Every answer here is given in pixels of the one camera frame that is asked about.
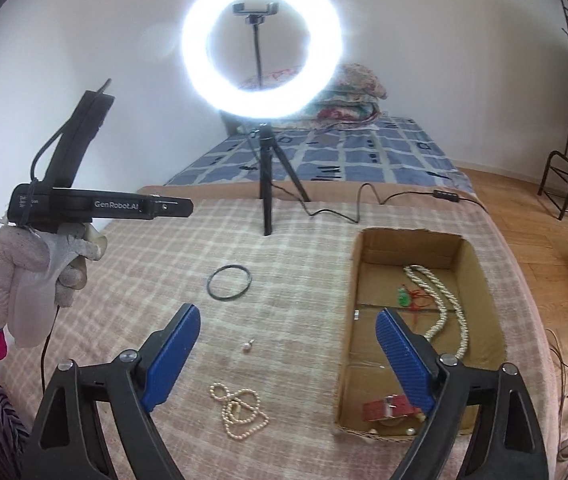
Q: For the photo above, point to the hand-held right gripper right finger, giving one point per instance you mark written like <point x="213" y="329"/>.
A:
<point x="406" y="360"/>

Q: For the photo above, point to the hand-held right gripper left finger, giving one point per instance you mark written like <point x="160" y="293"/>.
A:
<point x="174" y="355"/>

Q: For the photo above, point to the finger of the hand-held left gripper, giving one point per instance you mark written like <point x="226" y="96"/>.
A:
<point x="174" y="208"/>

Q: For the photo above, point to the cardboard box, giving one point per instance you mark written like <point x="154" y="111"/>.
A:
<point x="483" y="290"/>

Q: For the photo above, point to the person's left hand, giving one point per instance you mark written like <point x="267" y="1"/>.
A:
<point x="19" y="275"/>

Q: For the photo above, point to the pearl earring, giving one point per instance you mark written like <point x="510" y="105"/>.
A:
<point x="248" y="346"/>

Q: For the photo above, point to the black bangle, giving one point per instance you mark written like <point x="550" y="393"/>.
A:
<point x="209" y="284"/>

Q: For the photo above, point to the black tripod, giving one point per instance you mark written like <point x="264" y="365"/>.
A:
<point x="266" y="185"/>

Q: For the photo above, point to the dark bed headboard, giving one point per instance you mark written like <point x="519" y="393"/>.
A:
<point x="234" y="124"/>

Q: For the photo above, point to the beige plaid blanket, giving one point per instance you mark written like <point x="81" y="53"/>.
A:
<point x="314" y="260"/>

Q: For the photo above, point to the dark striped cloth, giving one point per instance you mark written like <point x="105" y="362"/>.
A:
<point x="1" y="425"/>

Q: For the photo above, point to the blue checked bedsheet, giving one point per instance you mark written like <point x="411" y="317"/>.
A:
<point x="363" y="160"/>

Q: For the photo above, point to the black phone holder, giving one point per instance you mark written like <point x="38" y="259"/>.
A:
<point x="256" y="8"/>

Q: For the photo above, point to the folded floral quilt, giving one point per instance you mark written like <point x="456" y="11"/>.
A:
<point x="358" y="95"/>

